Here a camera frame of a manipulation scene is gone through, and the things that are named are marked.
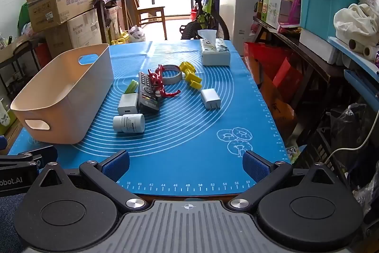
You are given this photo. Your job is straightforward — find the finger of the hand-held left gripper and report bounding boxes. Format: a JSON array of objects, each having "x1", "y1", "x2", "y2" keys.
[{"x1": 0, "y1": 146, "x2": 59, "y2": 167}]

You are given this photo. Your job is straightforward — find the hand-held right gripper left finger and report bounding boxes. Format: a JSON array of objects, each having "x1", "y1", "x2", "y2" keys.
[{"x1": 28, "y1": 149, "x2": 149, "y2": 211}]

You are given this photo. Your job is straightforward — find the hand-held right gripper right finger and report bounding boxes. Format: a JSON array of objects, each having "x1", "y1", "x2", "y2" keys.
[{"x1": 226, "y1": 149, "x2": 353, "y2": 211}]

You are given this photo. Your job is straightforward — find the cream plastic basket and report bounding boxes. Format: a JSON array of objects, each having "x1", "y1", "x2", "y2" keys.
[{"x1": 10, "y1": 43, "x2": 115, "y2": 144}]

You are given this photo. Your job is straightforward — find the black remote control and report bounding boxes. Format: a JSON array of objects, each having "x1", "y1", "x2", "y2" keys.
[{"x1": 138, "y1": 71, "x2": 162, "y2": 115}]

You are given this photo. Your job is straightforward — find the red toy figure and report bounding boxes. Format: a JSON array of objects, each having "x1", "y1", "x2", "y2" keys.
[{"x1": 148, "y1": 64, "x2": 182, "y2": 99}]

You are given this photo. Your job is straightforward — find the person's blue trousers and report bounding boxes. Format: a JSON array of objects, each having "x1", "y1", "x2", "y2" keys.
[{"x1": 0, "y1": 193, "x2": 28, "y2": 253}]

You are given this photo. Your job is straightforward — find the white pill bottle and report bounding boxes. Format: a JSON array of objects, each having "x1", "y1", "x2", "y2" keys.
[{"x1": 113, "y1": 114, "x2": 146, "y2": 134}]

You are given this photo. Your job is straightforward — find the green white package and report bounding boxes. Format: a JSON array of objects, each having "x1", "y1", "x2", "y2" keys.
[{"x1": 0, "y1": 97, "x2": 17, "y2": 135}]

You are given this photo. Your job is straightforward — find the white charger block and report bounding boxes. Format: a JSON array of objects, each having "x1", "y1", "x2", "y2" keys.
[{"x1": 117, "y1": 93, "x2": 140, "y2": 116}]

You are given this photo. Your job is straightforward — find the blue silicone mat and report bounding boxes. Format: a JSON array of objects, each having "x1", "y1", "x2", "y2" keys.
[{"x1": 7, "y1": 40, "x2": 292, "y2": 197}]

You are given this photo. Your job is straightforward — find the green stick pack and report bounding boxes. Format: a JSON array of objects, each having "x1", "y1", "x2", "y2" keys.
[{"x1": 124, "y1": 79, "x2": 140, "y2": 94}]

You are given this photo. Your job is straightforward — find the white plug charger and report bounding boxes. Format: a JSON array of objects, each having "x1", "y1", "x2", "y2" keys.
[{"x1": 200, "y1": 88, "x2": 222, "y2": 110}]

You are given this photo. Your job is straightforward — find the black metal rack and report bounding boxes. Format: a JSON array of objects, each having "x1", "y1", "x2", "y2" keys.
[{"x1": 0, "y1": 39, "x2": 45, "y2": 101}]

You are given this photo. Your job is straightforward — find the red paper bag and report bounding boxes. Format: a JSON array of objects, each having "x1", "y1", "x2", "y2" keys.
[{"x1": 244, "y1": 41, "x2": 306, "y2": 119}]

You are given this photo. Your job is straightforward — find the black plastic bag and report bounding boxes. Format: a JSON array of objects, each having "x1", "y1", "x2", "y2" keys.
[{"x1": 325, "y1": 103, "x2": 374, "y2": 154}]

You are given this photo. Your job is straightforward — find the grey tape roll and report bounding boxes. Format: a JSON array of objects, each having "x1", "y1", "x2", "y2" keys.
[{"x1": 160, "y1": 64, "x2": 182, "y2": 85}]

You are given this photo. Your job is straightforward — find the small open cardboard box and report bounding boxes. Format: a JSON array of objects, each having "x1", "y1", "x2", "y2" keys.
[{"x1": 0, "y1": 35, "x2": 31, "y2": 63}]

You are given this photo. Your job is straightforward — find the dark wooden shelf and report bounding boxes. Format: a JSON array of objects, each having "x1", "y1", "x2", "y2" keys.
[{"x1": 253, "y1": 16, "x2": 350, "y2": 113}]

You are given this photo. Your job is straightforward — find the printed tissue box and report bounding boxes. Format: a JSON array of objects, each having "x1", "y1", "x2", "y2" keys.
[{"x1": 197, "y1": 29, "x2": 231, "y2": 66}]

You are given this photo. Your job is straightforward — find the yellow plastic jugs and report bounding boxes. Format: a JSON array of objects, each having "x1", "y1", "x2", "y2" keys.
[{"x1": 111, "y1": 31, "x2": 131, "y2": 45}]

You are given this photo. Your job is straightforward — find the white plastic bag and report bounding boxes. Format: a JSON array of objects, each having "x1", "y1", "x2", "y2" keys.
[{"x1": 128, "y1": 25, "x2": 146, "y2": 43}]

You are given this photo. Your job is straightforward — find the white foam box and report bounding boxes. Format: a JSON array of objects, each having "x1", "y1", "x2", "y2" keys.
[{"x1": 299, "y1": 28, "x2": 342, "y2": 64}]

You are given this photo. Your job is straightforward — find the light blue shelf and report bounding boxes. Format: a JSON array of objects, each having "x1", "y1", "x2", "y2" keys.
[{"x1": 327, "y1": 36, "x2": 379, "y2": 113}]

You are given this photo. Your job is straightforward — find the green bag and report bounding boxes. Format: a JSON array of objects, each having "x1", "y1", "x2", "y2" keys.
[{"x1": 18, "y1": 2, "x2": 34, "y2": 32}]

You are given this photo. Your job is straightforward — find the white chest freezer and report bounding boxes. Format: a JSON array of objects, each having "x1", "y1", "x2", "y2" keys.
[{"x1": 219, "y1": 0, "x2": 263, "y2": 57}]

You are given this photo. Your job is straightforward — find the green white carton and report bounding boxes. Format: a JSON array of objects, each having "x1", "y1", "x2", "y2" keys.
[{"x1": 262, "y1": 0, "x2": 293, "y2": 30}]

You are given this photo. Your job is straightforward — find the white paper roll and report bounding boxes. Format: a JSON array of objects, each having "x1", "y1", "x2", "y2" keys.
[{"x1": 347, "y1": 38, "x2": 379, "y2": 61}]

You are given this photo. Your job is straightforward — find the wooden chair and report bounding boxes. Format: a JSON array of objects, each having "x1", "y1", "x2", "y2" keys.
[{"x1": 127, "y1": 0, "x2": 168, "y2": 41}]

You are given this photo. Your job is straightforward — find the black green bicycle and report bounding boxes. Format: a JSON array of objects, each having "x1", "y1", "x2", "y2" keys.
[{"x1": 171, "y1": 0, "x2": 230, "y2": 41}]

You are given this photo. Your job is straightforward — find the wooden side table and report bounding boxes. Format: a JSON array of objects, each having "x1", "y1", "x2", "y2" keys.
[{"x1": 93, "y1": 0, "x2": 128, "y2": 45}]

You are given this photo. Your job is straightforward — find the red bucket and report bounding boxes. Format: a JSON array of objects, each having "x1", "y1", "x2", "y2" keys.
[{"x1": 189, "y1": 4, "x2": 205, "y2": 23}]

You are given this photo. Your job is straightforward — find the teal storage bin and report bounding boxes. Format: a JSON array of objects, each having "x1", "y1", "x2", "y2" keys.
[{"x1": 298, "y1": 0, "x2": 362, "y2": 42}]

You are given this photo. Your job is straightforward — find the white cloth bag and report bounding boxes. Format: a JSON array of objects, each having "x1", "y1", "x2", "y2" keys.
[{"x1": 334, "y1": 3, "x2": 379, "y2": 44}]

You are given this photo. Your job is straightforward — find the white cable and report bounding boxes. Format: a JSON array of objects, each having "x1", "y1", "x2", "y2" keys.
[{"x1": 326, "y1": 114, "x2": 379, "y2": 164}]

